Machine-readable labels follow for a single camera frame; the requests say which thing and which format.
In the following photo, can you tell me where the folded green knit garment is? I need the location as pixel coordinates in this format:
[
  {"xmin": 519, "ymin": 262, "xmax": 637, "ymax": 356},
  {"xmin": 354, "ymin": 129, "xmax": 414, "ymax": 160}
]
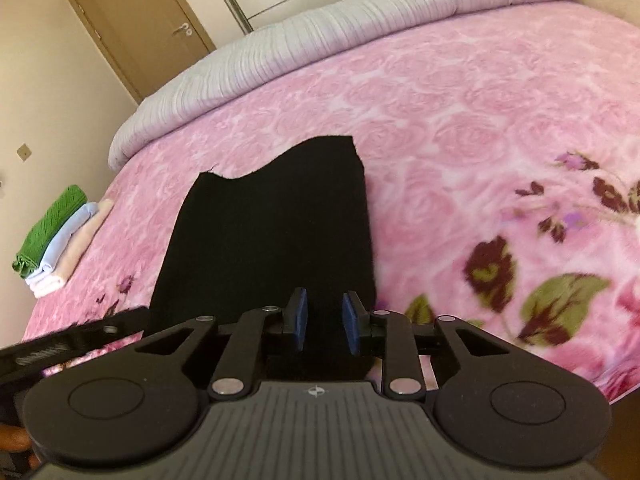
[{"xmin": 12, "ymin": 184, "xmax": 87, "ymax": 281}]

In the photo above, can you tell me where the folded white garment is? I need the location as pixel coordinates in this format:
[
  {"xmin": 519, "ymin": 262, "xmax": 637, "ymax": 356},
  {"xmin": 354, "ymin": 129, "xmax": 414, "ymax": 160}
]
[{"xmin": 27, "ymin": 274, "xmax": 67, "ymax": 297}]

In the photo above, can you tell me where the folded peach garment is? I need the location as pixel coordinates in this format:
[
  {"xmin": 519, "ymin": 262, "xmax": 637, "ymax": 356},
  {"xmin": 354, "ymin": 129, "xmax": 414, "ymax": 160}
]
[{"xmin": 50, "ymin": 198, "xmax": 115, "ymax": 287}]

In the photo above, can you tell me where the folded light blue garment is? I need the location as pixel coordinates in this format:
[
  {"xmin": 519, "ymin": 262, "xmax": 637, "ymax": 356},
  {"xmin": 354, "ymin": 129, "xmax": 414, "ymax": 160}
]
[{"xmin": 25, "ymin": 202, "xmax": 101, "ymax": 282}]

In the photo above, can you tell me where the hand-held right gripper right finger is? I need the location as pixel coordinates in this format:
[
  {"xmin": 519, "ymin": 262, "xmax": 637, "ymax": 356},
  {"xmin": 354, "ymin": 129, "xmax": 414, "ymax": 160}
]
[{"xmin": 341, "ymin": 290, "xmax": 512, "ymax": 402}]

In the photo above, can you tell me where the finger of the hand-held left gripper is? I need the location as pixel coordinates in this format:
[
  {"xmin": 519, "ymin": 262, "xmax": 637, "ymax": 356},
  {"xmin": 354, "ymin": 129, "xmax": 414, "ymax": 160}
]
[{"xmin": 0, "ymin": 307, "xmax": 152, "ymax": 387}]

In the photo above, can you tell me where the pink floral blanket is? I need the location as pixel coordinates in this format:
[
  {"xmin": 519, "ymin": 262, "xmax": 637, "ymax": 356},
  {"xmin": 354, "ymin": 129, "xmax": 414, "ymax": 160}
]
[{"xmin": 22, "ymin": 0, "xmax": 640, "ymax": 403}]

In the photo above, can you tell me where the brown wooden door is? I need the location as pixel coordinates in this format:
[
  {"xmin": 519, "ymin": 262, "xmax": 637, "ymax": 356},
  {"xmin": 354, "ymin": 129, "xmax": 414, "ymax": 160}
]
[{"xmin": 64, "ymin": 0, "xmax": 217, "ymax": 107}]

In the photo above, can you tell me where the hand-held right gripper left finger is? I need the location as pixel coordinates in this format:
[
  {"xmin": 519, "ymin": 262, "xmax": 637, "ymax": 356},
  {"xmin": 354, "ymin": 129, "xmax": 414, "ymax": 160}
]
[{"xmin": 134, "ymin": 287, "xmax": 310, "ymax": 402}]

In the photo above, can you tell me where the black garment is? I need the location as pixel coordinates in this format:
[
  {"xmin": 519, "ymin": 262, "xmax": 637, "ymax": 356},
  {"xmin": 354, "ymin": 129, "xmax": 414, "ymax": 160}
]
[{"xmin": 145, "ymin": 135, "xmax": 378, "ymax": 381}]

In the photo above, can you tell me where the person's left hand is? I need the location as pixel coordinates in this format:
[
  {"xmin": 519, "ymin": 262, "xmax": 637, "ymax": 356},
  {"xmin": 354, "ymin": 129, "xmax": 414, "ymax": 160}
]
[{"xmin": 0, "ymin": 424, "xmax": 42, "ymax": 472}]

